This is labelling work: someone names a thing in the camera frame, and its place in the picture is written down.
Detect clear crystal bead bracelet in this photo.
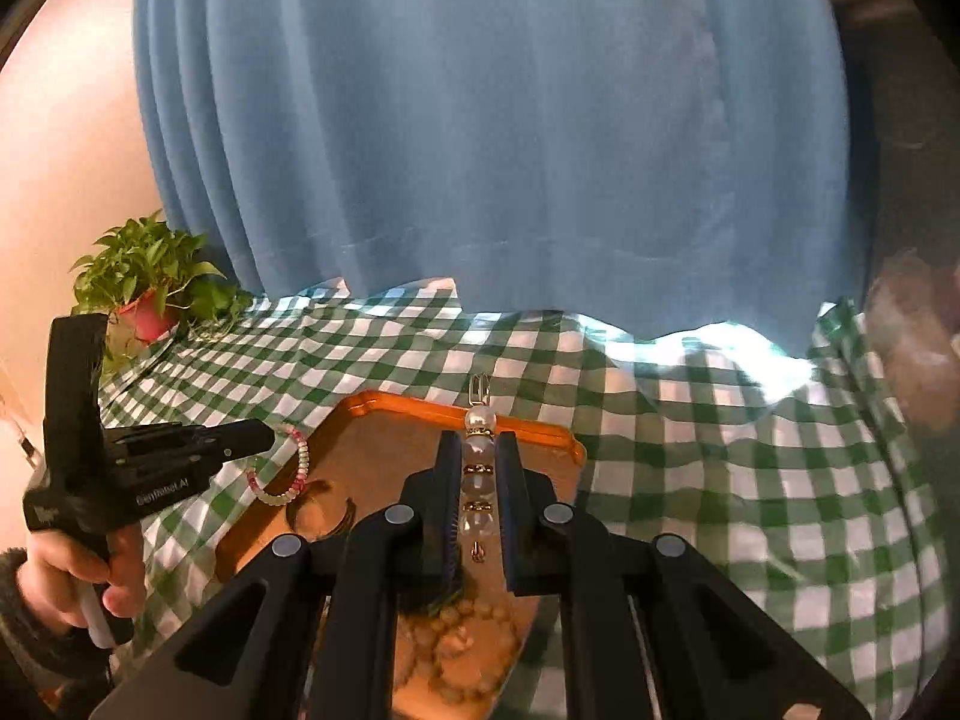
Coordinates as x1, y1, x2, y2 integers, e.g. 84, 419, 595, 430
460, 374, 502, 566

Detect silver bangle bracelet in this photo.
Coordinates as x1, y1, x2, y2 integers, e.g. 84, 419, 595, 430
288, 478, 358, 542

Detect tan wooden bead bracelet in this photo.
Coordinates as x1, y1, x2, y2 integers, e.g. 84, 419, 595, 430
403, 595, 524, 706

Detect pink green beaded bracelet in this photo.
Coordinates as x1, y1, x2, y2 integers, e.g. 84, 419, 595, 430
244, 422, 313, 508

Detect copper pink jewelry tray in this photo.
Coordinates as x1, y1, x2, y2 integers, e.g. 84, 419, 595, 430
215, 390, 539, 718

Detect person left hand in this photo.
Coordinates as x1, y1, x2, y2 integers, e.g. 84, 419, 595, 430
16, 523, 145, 635

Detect potted green plant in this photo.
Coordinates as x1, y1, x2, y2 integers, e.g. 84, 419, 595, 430
71, 211, 254, 372

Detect green white checkered tablecloth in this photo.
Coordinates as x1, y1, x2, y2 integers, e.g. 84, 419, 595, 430
101, 283, 952, 718

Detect blue curtain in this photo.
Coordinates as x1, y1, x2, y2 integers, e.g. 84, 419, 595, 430
133, 0, 869, 353

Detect clear plastic storage bin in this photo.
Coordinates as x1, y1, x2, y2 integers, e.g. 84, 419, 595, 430
830, 0, 958, 434

